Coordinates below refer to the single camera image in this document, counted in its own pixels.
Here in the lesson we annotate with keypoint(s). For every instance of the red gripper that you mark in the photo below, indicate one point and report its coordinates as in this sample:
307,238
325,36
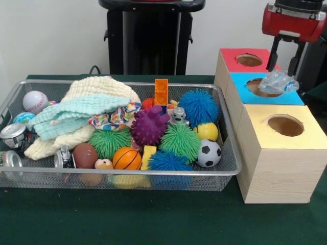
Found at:
291,26

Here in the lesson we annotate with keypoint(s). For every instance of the clear plastic bottle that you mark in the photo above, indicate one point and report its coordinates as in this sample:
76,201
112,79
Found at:
277,83

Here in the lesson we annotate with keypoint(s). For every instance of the colourful patterned cloth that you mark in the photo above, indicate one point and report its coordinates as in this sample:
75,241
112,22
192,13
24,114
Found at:
112,118

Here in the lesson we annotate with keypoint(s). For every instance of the cream knitted cloth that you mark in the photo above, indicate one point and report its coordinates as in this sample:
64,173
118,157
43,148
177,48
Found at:
102,85

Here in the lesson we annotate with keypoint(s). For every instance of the mint knitted cloth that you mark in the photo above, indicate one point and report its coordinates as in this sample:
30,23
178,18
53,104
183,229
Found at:
76,109

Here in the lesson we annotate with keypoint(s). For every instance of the crushed red silver can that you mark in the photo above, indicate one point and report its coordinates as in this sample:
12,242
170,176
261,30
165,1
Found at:
64,158

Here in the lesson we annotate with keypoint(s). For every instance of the wooden box with three holes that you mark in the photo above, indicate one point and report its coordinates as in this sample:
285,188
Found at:
281,173

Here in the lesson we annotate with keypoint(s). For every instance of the black upright panel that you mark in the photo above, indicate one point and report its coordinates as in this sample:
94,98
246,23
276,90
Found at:
315,63

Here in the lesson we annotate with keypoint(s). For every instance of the large blue koosh ball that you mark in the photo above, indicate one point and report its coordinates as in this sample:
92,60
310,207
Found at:
199,107

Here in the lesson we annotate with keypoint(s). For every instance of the black and white soccer ball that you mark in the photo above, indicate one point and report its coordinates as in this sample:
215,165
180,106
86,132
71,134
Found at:
208,153

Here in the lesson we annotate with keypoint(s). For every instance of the green koosh ball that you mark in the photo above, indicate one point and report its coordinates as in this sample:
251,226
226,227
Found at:
180,141

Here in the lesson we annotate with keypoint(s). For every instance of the purple spiky toy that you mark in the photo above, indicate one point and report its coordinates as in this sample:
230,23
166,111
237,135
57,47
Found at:
149,126

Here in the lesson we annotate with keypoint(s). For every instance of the orange basketball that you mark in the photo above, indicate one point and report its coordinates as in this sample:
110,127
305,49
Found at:
127,158

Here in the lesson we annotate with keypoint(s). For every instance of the dark green tablecloth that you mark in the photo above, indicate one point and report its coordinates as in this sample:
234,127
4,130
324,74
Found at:
153,222

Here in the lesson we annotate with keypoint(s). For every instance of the crushed black silver can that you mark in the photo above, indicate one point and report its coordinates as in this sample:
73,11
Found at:
12,135

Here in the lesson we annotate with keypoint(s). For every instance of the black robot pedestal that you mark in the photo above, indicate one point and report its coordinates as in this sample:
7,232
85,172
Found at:
150,38

